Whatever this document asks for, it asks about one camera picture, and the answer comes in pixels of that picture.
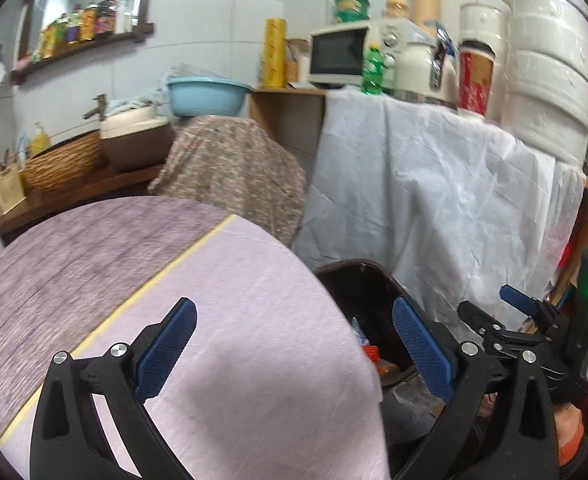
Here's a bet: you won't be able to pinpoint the person's right forearm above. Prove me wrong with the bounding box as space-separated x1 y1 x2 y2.
554 402 587 468

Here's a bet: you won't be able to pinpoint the wicker basket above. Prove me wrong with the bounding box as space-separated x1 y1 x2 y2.
21 130 106 193

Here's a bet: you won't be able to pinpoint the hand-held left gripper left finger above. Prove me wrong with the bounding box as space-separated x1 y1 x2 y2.
30 297 198 480

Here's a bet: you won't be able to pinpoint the yellow soap bottle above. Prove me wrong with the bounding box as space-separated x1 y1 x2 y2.
29 122 51 157

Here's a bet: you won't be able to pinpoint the black trash bin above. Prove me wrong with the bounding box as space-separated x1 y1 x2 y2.
314 259 479 461

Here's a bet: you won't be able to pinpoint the white electric kettle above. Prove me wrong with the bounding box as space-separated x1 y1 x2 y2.
394 20 459 108

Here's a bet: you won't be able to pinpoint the small wicker jar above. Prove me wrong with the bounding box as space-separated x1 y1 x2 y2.
286 38 311 83

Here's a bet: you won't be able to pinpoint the pack of white paper rolls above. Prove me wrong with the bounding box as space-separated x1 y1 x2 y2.
504 0 588 166

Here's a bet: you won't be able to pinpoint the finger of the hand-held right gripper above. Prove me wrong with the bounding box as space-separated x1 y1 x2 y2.
458 301 549 361
500 285 572 346

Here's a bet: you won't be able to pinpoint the white microwave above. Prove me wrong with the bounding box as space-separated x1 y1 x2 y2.
308 16 417 90

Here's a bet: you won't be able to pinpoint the white cloth cover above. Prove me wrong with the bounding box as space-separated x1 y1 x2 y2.
291 87 587 341

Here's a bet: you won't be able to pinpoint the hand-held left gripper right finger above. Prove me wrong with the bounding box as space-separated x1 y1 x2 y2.
392 296 559 480

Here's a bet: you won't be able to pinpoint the row of bottles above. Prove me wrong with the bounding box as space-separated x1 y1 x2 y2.
39 0 140 58

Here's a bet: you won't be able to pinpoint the teal plastic basin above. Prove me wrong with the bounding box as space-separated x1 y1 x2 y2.
166 76 252 117

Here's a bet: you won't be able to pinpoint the wooden cabinet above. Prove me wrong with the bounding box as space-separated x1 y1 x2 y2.
249 87 327 171

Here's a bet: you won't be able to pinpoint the grey towel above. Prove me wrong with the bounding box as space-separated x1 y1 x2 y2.
106 87 172 116

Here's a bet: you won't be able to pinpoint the wooden wall shelf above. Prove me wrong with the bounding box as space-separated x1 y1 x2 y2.
11 0 155 86

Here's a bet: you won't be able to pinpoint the brass faucet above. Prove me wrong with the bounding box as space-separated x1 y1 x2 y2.
83 94 109 121

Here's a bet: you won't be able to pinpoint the floral cloth cover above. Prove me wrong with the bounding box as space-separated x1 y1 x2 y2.
148 115 307 250

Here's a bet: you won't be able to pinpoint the green noodle bowls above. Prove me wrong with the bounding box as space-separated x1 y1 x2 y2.
334 0 372 25

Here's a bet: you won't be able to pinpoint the yellow roll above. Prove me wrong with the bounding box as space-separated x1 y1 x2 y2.
263 17 288 88

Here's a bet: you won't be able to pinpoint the green soda bottle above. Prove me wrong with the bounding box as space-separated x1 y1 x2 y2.
362 45 385 96

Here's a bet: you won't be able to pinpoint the brown and white sink bowl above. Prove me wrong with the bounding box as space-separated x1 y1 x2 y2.
99 106 175 172

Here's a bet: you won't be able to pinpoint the red paper cup stack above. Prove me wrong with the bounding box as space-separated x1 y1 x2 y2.
456 2 509 118

